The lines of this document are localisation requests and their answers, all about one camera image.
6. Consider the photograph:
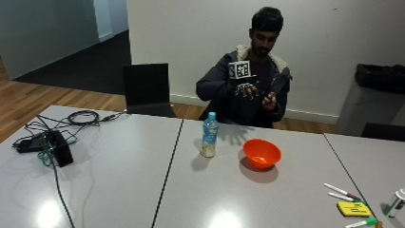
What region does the person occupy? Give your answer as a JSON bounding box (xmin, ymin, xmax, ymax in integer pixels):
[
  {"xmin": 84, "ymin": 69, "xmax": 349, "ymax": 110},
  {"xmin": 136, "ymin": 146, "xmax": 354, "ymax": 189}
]
[{"xmin": 194, "ymin": 6, "xmax": 293, "ymax": 129}]

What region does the white cube with black markers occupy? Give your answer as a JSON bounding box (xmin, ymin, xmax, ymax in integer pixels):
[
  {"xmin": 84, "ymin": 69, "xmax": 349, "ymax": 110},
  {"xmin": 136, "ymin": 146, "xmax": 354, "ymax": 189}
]
[{"xmin": 228, "ymin": 60, "xmax": 253, "ymax": 80}]

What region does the clear plastic bottle blue cap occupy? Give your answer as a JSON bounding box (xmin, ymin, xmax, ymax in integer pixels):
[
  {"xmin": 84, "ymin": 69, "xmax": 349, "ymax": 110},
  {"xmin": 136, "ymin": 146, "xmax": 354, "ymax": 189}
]
[{"xmin": 200, "ymin": 111, "xmax": 220, "ymax": 159}]

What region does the orange plastic bowl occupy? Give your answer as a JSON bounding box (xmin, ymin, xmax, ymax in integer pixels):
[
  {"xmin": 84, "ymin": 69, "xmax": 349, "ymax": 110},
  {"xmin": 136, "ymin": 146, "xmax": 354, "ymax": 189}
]
[{"xmin": 241, "ymin": 138, "xmax": 282, "ymax": 170}]

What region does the black chair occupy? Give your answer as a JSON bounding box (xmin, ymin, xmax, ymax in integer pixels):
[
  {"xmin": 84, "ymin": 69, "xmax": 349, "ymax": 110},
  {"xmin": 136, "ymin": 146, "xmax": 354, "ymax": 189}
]
[
  {"xmin": 361, "ymin": 122, "xmax": 405, "ymax": 143},
  {"xmin": 121, "ymin": 63, "xmax": 177, "ymax": 119}
]

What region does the grey bin with black bag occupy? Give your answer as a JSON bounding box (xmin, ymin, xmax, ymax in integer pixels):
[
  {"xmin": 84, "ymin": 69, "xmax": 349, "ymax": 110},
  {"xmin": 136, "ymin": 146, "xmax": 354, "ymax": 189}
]
[{"xmin": 335, "ymin": 63, "xmax": 405, "ymax": 137}]

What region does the white marker red cap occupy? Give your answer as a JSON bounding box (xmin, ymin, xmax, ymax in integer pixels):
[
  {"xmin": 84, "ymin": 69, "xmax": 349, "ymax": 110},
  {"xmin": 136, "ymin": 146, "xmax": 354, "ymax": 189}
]
[{"xmin": 322, "ymin": 182, "xmax": 363, "ymax": 201}]

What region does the white marker green cap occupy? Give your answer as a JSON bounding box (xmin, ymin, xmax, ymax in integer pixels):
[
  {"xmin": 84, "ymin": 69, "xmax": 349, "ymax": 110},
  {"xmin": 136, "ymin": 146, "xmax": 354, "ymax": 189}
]
[
  {"xmin": 343, "ymin": 218, "xmax": 379, "ymax": 228},
  {"xmin": 326, "ymin": 192, "xmax": 367, "ymax": 204}
]

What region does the yellow sponge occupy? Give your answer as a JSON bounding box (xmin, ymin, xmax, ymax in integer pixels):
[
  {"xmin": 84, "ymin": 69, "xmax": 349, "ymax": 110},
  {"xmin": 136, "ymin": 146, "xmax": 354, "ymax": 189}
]
[{"xmin": 335, "ymin": 200, "xmax": 373, "ymax": 219}]

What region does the white bottle green label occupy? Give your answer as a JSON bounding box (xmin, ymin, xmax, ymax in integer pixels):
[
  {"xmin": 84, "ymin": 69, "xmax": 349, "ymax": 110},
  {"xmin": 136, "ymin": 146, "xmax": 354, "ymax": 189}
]
[{"xmin": 385, "ymin": 187, "xmax": 405, "ymax": 219}]

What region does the black upright device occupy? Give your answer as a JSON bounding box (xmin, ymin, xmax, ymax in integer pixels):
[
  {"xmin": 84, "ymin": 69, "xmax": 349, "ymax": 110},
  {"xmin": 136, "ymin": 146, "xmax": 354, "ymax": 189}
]
[{"xmin": 44, "ymin": 129, "xmax": 74, "ymax": 168}]

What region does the black flat box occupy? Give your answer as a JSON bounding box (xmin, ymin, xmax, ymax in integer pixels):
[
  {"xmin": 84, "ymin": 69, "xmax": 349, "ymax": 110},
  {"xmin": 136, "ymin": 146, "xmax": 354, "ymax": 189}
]
[{"xmin": 14, "ymin": 137, "xmax": 46, "ymax": 154}]

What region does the coiled black cable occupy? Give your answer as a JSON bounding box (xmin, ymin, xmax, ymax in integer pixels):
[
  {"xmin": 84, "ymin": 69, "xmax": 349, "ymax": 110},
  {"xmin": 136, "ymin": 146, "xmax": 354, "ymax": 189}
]
[{"xmin": 65, "ymin": 109, "xmax": 128, "ymax": 127}]

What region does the green cable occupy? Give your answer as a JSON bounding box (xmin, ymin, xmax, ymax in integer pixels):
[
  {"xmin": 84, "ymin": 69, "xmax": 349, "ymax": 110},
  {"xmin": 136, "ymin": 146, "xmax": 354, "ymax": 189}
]
[{"xmin": 37, "ymin": 143, "xmax": 57, "ymax": 167}]

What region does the long black cable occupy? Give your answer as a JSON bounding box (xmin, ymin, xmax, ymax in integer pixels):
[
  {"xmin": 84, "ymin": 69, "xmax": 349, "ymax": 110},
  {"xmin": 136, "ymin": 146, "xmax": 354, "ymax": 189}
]
[{"xmin": 24, "ymin": 115, "xmax": 78, "ymax": 228}]

